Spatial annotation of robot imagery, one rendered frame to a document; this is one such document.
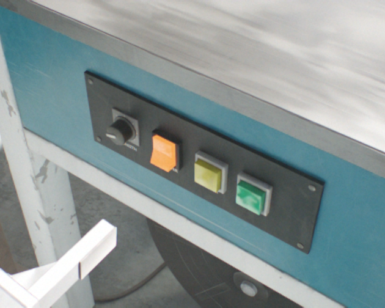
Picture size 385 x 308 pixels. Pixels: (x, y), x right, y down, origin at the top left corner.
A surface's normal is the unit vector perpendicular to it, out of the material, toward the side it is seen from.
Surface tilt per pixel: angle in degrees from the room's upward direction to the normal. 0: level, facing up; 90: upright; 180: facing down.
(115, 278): 0
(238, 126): 90
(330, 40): 0
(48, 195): 90
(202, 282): 90
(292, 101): 0
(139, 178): 90
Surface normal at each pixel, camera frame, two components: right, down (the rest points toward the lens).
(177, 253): -0.58, 0.57
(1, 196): 0.00, -0.72
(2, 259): 0.88, 0.33
